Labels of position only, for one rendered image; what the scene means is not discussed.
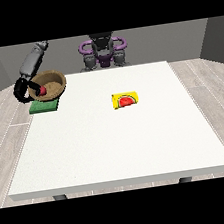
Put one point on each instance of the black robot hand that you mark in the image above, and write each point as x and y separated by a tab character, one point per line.
20	90

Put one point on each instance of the yellow cup with melon print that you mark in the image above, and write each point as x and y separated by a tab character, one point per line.
125	100

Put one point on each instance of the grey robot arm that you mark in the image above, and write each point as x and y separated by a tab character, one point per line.
32	62

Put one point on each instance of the small red ball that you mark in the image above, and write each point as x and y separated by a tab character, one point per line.
42	90

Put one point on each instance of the brown wooden bowl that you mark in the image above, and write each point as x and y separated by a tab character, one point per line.
52	83

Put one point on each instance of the dark table leg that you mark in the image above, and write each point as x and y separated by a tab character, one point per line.
60	197
185	179

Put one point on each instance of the green square pad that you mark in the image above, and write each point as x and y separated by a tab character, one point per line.
43	106

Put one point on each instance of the grey robot trunk purple rings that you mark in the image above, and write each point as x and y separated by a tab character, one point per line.
103	53

